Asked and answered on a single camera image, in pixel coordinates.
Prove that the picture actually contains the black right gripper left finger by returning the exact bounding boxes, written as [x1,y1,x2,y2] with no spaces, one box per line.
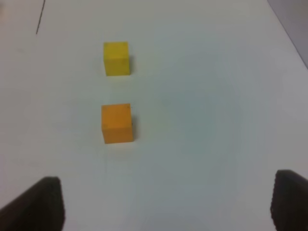
[0,177,65,231]

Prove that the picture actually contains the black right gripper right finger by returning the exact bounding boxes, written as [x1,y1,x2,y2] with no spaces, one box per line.
[270,169,308,231]

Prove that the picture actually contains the orange cube block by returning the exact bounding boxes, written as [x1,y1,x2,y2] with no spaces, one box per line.
[101,103,134,144]

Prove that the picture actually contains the yellow cube block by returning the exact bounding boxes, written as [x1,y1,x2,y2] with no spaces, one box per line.
[103,41,130,76]

